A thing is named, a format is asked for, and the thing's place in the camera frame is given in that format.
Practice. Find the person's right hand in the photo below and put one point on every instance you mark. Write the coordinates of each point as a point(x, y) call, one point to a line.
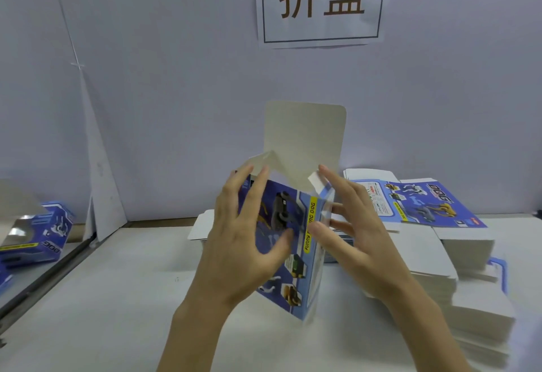
point(373, 253)

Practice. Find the person's left hand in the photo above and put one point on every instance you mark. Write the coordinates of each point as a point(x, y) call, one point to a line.
point(233, 257)

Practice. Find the stack of boxes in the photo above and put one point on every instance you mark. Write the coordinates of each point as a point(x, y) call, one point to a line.
point(201, 225)
point(466, 300)

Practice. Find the blue dog-print cardboard box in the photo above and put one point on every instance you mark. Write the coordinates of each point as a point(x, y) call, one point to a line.
point(305, 135)

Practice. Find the pile of blue boxes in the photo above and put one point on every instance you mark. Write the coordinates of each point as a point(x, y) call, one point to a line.
point(42, 236)

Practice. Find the person's left forearm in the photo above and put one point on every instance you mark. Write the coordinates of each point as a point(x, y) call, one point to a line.
point(195, 342)

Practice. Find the person's right forearm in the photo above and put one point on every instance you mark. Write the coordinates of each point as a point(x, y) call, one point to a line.
point(428, 334)

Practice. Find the white paper wall sign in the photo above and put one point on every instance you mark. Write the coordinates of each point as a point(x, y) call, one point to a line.
point(320, 33)

